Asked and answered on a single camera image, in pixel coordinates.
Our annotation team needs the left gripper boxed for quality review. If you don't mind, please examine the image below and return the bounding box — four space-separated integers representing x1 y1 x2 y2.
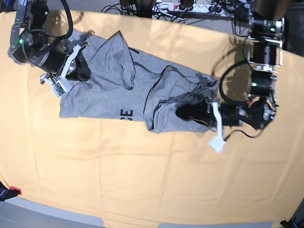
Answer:
175 97 245 131

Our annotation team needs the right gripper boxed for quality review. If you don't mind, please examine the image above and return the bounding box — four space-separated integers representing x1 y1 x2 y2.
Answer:
33 46 92 82

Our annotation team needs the grey t-shirt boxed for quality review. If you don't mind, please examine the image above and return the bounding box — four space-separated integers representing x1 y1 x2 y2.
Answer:
59 31 218 133

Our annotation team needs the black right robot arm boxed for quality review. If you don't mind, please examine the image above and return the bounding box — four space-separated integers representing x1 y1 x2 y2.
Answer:
8 0 91 84

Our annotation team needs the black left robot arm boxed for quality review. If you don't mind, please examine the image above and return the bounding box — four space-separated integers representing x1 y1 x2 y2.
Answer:
176 0 291 131

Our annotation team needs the yellow table cloth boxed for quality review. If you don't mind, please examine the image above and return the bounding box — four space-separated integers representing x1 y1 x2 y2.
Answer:
0 12 304 228

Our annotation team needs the white power strip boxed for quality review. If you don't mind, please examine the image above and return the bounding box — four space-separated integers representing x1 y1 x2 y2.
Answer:
152 0 234 18

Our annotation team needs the black corner clamp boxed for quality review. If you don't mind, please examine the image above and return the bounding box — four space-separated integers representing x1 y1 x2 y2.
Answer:
280 220 304 228

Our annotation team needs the red black clamp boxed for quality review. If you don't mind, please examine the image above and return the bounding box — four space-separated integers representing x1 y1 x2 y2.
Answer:
0 183 22 202

